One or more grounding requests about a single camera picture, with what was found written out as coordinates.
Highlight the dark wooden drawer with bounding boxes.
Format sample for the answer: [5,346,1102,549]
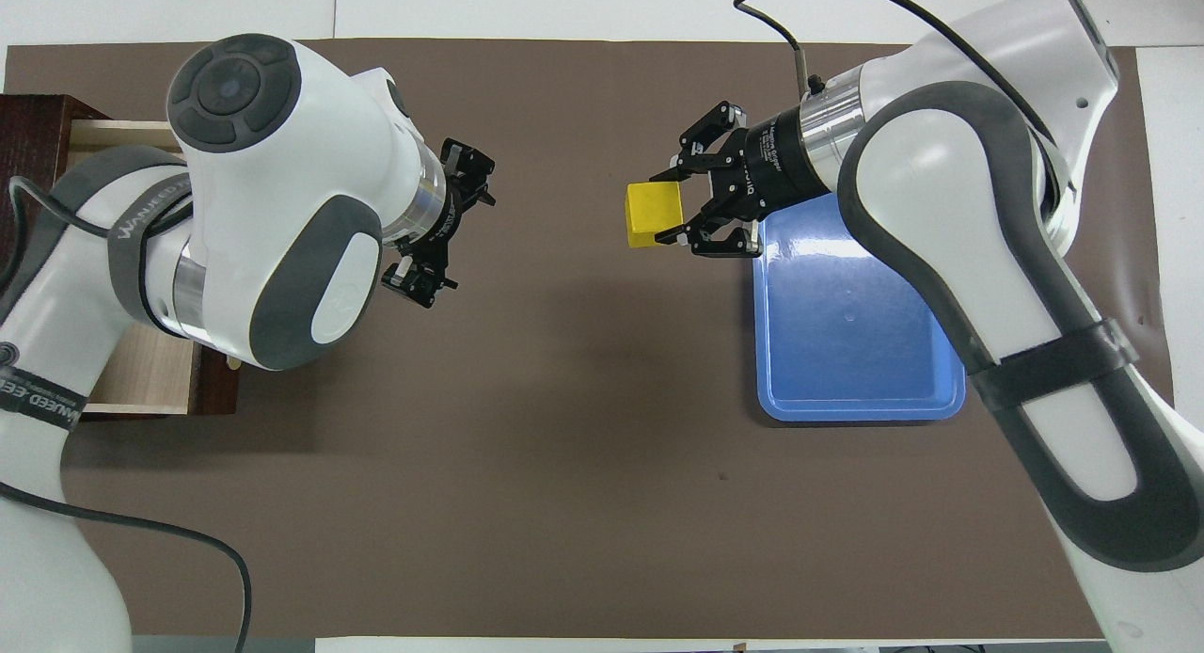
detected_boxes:
[71,119,241,419]

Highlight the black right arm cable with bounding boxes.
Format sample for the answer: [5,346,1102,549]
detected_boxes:
[734,0,1054,146]

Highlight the brown table mat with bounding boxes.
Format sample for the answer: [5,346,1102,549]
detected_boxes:
[5,39,1177,640]

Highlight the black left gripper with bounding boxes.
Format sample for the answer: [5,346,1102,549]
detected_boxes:
[381,137,498,311]

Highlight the dark brown wooden cabinet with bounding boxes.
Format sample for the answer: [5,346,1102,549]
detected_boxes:
[0,93,114,287]

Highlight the blue plastic tray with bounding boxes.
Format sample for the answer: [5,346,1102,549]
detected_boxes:
[752,192,967,423]

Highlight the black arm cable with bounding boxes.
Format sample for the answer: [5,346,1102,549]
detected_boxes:
[734,0,1054,146]
[0,176,253,653]

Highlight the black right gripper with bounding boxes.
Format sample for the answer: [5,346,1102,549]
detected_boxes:
[649,100,833,259]

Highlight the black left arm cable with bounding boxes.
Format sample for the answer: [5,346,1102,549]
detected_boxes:
[0,176,253,653]

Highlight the yellow cube block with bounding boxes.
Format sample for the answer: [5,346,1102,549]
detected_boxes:
[626,181,685,249]

